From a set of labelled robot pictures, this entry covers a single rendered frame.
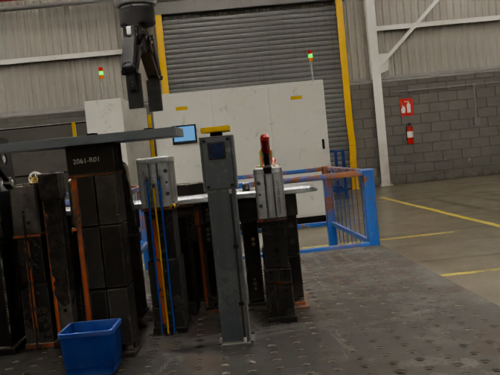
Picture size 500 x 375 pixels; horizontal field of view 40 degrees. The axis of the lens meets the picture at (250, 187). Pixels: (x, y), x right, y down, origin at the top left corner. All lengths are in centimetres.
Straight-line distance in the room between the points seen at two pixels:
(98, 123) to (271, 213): 822
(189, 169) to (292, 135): 152
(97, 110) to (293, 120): 271
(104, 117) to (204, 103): 138
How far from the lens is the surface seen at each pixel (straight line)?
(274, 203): 158
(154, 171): 159
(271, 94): 972
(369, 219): 368
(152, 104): 155
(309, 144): 975
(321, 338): 148
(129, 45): 143
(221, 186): 142
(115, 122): 968
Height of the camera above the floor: 110
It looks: 3 degrees down
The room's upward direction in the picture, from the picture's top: 6 degrees counter-clockwise
